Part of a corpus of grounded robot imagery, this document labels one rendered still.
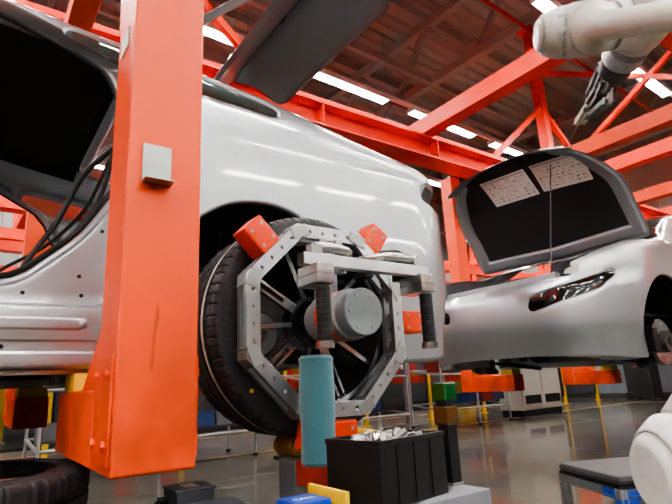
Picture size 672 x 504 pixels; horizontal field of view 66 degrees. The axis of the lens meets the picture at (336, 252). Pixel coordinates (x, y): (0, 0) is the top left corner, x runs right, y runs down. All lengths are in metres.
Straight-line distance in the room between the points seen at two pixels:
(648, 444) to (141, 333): 0.86
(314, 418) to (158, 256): 0.53
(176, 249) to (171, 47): 0.48
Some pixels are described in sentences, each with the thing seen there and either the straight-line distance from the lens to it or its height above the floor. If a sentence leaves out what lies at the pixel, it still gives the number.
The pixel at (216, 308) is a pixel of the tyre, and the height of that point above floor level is 0.88.
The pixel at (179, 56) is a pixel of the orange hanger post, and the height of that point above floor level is 1.42.
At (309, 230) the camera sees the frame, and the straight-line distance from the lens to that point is 1.51.
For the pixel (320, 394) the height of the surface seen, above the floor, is 0.64.
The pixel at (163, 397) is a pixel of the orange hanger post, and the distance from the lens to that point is 1.09.
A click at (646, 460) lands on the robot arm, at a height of 0.55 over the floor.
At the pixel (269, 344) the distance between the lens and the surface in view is 1.84.
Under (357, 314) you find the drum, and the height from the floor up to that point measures 0.84.
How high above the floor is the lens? 0.67
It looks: 14 degrees up
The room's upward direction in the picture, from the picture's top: 3 degrees counter-clockwise
